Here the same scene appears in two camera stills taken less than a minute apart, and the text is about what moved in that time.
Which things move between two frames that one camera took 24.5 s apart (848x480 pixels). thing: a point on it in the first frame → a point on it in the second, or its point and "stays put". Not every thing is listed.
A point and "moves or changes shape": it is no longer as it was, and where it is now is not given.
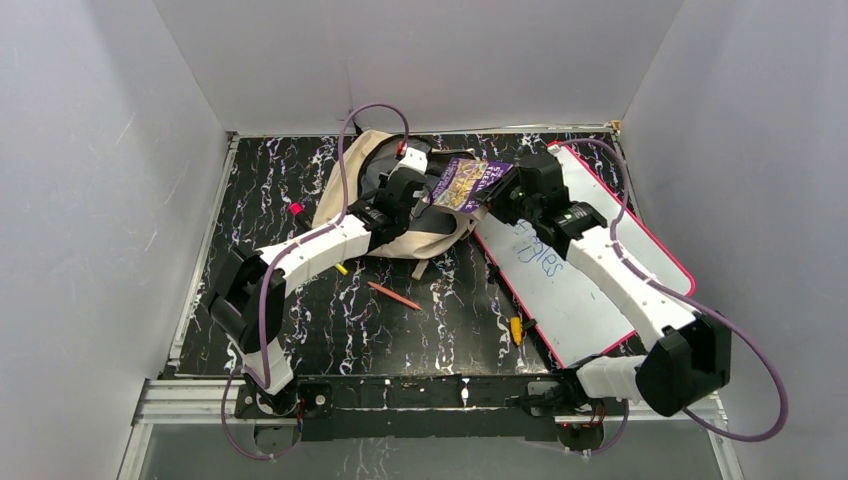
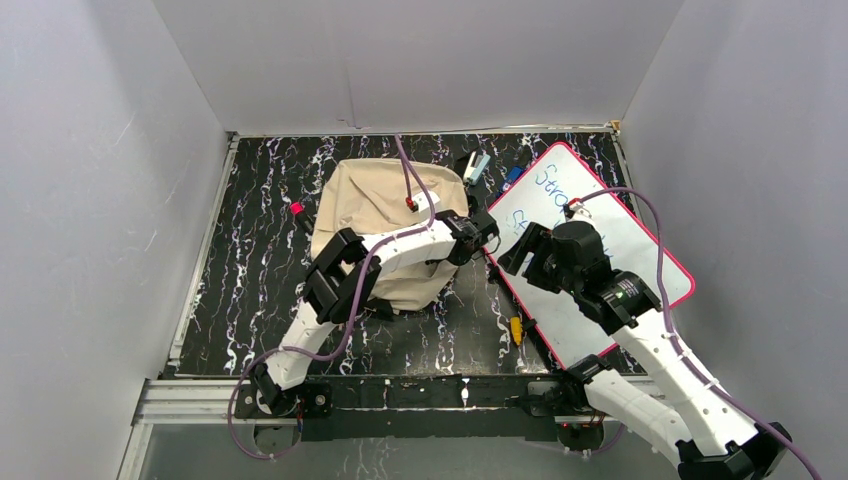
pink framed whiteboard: x=576 y=319 stays put
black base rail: x=426 y=408 stays put
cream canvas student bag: x=402 y=169 moves or changes shape
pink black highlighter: x=298 y=209 stays put
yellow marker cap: x=516 y=325 stays put
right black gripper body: x=505 y=201 → x=542 y=270
